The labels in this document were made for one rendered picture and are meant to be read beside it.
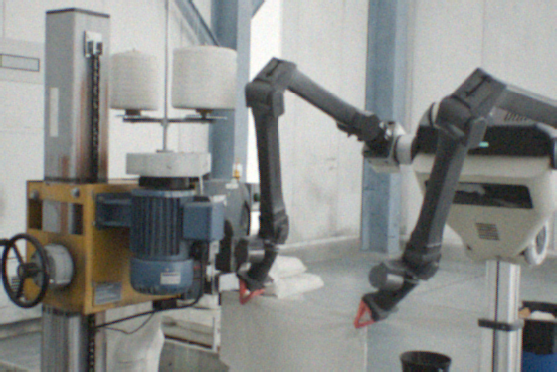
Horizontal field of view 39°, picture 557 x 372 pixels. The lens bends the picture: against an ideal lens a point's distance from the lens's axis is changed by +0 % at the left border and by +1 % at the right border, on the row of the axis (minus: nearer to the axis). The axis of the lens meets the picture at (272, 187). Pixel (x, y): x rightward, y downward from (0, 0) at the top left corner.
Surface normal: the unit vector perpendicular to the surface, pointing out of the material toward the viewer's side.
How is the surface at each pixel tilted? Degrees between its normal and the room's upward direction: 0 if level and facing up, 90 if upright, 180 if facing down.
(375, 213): 90
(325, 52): 90
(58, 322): 90
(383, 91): 90
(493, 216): 130
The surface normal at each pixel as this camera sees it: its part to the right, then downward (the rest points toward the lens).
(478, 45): -0.60, 0.03
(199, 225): -0.23, 0.04
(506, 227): -0.48, 0.66
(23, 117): 0.80, 0.05
